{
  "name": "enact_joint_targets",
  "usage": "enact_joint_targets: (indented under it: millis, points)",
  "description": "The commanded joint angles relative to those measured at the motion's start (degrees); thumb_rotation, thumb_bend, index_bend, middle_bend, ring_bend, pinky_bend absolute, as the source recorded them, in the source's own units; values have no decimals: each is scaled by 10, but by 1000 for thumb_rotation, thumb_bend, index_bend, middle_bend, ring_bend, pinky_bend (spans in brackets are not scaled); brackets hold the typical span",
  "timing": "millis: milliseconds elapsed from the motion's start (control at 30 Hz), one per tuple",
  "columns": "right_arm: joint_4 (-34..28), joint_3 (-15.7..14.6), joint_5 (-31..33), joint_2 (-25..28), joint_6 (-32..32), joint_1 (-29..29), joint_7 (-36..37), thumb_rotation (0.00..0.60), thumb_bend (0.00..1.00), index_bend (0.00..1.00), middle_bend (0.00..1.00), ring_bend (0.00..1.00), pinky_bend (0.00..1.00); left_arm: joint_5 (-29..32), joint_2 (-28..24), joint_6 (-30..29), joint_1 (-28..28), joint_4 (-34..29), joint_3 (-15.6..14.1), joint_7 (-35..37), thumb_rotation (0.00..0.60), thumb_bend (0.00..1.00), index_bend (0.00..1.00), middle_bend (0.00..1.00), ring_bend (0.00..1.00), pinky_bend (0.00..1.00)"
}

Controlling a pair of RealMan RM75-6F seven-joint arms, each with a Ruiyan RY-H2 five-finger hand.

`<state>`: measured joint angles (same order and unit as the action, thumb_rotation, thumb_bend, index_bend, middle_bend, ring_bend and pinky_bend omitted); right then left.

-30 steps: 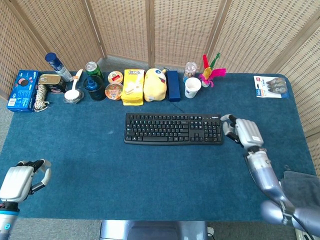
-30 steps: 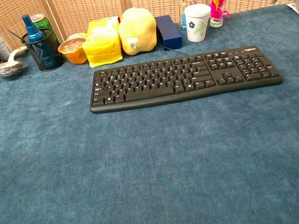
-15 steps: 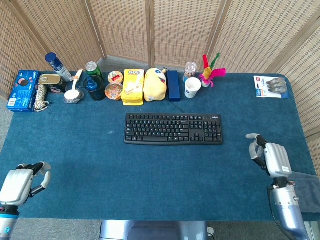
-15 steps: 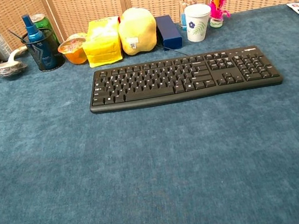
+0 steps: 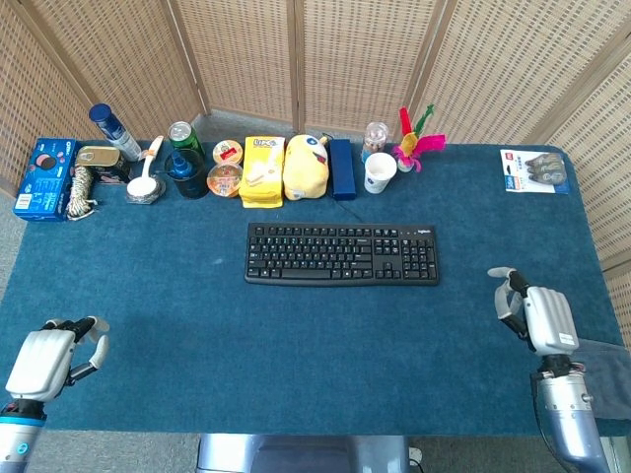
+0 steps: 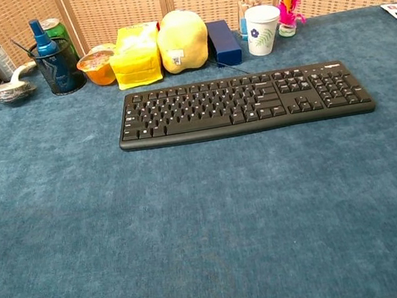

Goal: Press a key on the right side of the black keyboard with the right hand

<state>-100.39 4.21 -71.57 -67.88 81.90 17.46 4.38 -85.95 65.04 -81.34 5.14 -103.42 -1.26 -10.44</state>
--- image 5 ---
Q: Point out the blister pack with blue card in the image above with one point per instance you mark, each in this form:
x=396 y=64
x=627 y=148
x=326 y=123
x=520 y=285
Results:
x=535 y=172

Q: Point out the colourful feather shuttlecock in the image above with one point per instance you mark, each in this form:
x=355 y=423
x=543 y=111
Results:
x=411 y=145

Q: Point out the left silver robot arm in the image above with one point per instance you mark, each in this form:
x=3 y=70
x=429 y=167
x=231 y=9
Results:
x=17 y=438

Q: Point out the black computer keyboard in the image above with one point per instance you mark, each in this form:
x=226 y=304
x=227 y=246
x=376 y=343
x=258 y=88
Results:
x=315 y=278

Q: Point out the yellow plush toy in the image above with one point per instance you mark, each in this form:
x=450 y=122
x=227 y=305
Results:
x=304 y=170

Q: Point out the clear toothpick jar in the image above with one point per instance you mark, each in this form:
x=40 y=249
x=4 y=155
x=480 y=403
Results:
x=374 y=138

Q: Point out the blue cookie box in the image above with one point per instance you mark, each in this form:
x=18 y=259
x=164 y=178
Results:
x=44 y=177

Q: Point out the white paper cup floral print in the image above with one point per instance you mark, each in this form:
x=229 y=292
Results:
x=379 y=175

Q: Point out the yellow snack package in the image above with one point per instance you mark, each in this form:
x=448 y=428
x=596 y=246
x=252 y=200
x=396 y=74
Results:
x=262 y=172

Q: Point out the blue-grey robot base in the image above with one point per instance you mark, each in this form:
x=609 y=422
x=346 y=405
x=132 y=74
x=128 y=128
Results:
x=301 y=455

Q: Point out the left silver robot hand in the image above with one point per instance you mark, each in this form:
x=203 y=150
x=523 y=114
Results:
x=42 y=362

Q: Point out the white spray can blue cap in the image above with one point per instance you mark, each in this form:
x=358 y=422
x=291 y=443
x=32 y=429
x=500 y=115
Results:
x=114 y=130

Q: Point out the gold-lid luncheon meat tin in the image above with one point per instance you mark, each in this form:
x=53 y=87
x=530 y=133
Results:
x=98 y=157

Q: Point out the dark blue round bowl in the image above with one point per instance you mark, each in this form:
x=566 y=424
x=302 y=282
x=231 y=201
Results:
x=189 y=184

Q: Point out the orange jelly cup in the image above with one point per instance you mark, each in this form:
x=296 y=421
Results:
x=228 y=152
x=224 y=181

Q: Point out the blue fabric tablecloth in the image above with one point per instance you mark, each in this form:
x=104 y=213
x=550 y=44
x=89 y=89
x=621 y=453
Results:
x=197 y=305

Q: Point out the woven rattan folding screen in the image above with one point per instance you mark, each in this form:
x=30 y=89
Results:
x=360 y=54

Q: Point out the green drink can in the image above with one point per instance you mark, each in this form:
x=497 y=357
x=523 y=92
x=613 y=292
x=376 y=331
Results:
x=186 y=137

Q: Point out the dark blue rectangular box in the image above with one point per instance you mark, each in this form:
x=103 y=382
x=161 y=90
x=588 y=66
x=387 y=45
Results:
x=342 y=170

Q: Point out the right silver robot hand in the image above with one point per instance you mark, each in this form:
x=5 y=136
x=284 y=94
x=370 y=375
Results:
x=549 y=320

